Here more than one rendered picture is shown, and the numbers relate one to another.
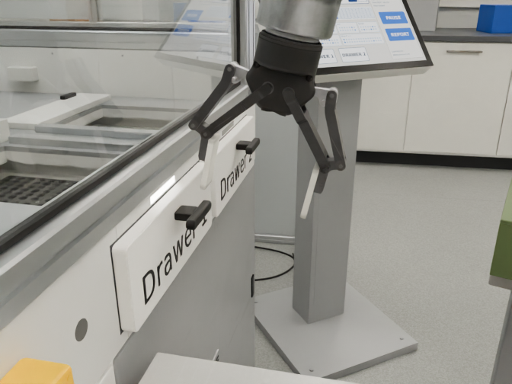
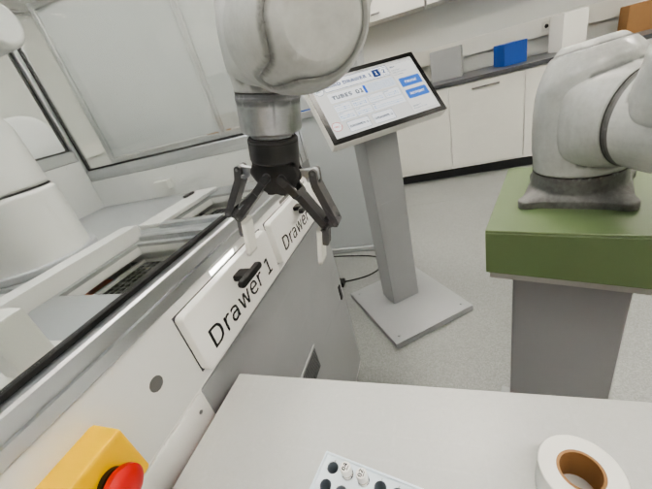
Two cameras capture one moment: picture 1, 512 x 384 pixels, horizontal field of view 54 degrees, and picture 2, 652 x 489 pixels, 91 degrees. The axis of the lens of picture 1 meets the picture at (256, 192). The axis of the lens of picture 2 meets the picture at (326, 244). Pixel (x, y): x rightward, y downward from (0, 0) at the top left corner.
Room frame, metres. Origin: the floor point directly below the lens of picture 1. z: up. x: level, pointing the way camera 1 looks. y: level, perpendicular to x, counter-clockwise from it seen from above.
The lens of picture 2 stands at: (0.11, -0.16, 1.18)
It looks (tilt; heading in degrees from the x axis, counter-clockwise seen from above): 26 degrees down; 10
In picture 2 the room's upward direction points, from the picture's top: 15 degrees counter-clockwise
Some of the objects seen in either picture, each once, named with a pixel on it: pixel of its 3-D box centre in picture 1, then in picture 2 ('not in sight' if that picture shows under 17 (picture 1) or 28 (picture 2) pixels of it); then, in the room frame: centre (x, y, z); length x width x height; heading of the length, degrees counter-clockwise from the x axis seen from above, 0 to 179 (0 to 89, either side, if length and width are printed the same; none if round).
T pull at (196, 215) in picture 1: (190, 213); (244, 275); (0.60, 0.09, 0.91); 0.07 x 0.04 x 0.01; 167
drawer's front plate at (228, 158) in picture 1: (233, 160); (295, 218); (0.91, 0.04, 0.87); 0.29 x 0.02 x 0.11; 167
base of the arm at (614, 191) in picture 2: not in sight; (577, 175); (0.78, -0.59, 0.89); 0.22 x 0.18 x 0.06; 147
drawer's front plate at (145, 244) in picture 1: (172, 233); (239, 288); (0.60, 0.11, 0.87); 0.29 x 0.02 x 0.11; 167
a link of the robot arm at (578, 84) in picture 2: not in sight; (590, 106); (0.76, -0.58, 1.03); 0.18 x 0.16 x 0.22; 15
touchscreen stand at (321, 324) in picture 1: (331, 202); (393, 220); (1.56, -0.26, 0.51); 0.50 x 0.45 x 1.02; 25
